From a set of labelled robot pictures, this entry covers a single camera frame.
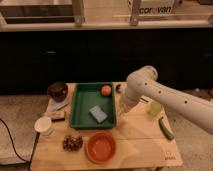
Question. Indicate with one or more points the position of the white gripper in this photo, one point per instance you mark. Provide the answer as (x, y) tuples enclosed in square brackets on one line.
[(122, 108)]

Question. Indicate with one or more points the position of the orange fruit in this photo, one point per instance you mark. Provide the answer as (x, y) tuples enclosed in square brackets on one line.
[(106, 90)]

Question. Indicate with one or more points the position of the dark brown bowl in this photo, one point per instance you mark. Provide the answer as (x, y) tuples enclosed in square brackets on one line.
[(58, 91)]

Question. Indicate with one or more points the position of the bunch of dark grapes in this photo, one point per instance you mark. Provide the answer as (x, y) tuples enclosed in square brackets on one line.
[(71, 143)]

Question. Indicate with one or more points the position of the white lidded cup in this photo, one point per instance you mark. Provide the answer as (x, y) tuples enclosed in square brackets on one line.
[(44, 126)]

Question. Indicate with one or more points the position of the green cucumber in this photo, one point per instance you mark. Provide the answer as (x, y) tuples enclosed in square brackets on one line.
[(169, 136)]

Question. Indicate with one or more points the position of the green plastic tray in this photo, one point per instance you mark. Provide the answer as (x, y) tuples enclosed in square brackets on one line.
[(87, 96)]

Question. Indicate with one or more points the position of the blue sponge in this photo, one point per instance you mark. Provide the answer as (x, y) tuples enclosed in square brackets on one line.
[(98, 114)]

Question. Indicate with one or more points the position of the wooden brush block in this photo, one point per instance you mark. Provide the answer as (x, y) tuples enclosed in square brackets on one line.
[(56, 115)]

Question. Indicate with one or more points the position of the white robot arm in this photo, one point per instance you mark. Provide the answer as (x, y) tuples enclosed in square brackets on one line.
[(144, 82)]

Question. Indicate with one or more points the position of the red bowl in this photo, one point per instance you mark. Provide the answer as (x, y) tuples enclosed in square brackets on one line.
[(100, 147)]

